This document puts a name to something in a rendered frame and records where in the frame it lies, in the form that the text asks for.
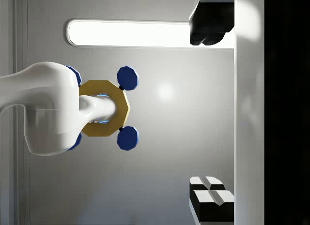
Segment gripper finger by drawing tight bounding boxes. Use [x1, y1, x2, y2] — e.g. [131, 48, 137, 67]
[189, 176, 235, 225]
[188, 0, 235, 46]

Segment drone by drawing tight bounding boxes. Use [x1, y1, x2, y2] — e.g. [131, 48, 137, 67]
[64, 65, 140, 151]

